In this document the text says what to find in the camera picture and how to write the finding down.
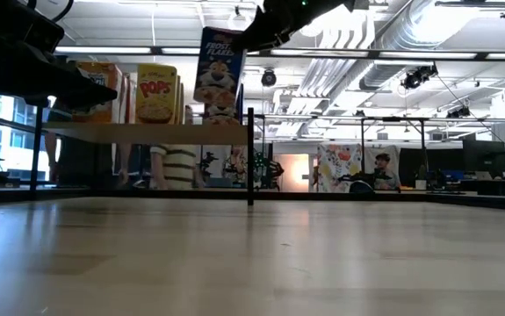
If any dark window frame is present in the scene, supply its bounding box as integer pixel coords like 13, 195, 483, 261
0, 90, 67, 188

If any black ceiling camera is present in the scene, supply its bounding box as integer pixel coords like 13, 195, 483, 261
260, 68, 278, 88

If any white dome pendant lamp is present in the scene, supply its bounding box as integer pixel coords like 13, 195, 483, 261
227, 4, 253, 32

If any person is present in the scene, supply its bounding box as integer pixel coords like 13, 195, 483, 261
372, 152, 402, 190
222, 146, 249, 186
43, 98, 133, 188
148, 104, 205, 190

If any ceiling track fixture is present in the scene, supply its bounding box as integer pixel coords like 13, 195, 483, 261
435, 0, 505, 18

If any black computer monitor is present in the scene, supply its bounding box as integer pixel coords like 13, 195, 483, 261
462, 139, 505, 177

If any black metal table frame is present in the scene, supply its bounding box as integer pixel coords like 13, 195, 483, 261
359, 116, 429, 176

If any black aluminium rig frame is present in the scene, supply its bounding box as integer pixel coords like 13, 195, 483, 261
0, 187, 505, 212

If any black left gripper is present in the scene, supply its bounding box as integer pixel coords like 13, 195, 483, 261
0, 0, 119, 111

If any silver ceiling air duct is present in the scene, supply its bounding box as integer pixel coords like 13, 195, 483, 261
359, 0, 481, 92

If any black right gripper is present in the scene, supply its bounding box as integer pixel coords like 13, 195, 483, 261
232, 0, 357, 53

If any floral patterned curtain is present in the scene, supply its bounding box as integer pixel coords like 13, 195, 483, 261
316, 143, 364, 193

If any long ceiling light fixture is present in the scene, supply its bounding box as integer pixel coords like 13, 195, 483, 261
54, 45, 201, 56
247, 47, 505, 61

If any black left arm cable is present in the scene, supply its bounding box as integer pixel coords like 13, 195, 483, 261
25, 0, 76, 24

